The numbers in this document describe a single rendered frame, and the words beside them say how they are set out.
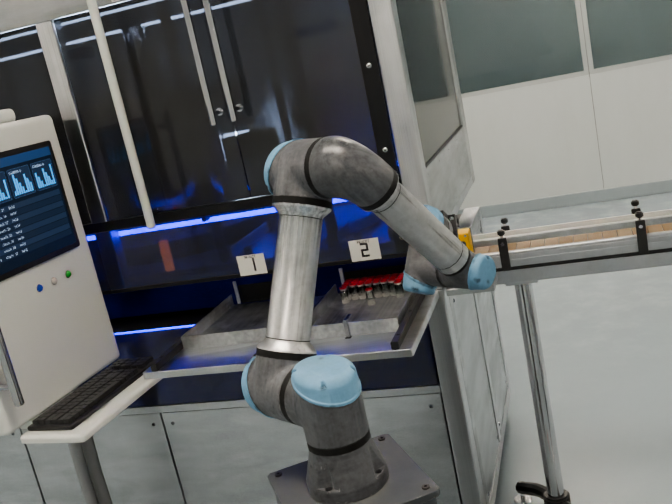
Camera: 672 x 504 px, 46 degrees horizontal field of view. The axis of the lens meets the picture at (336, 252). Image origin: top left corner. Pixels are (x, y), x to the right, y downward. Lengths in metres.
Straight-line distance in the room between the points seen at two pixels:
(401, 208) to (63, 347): 1.17
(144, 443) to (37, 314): 0.67
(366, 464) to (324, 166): 0.53
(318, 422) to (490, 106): 5.45
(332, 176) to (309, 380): 0.36
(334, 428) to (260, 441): 1.13
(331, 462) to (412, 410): 0.92
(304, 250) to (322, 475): 0.41
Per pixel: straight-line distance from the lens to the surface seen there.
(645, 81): 6.67
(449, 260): 1.61
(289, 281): 1.49
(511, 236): 2.24
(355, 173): 1.42
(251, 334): 2.06
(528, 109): 6.67
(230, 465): 2.61
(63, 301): 2.33
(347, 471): 1.43
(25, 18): 2.50
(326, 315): 2.14
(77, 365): 2.36
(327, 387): 1.37
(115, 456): 2.79
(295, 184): 1.49
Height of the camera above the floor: 1.53
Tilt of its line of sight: 13 degrees down
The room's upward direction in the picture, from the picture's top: 12 degrees counter-clockwise
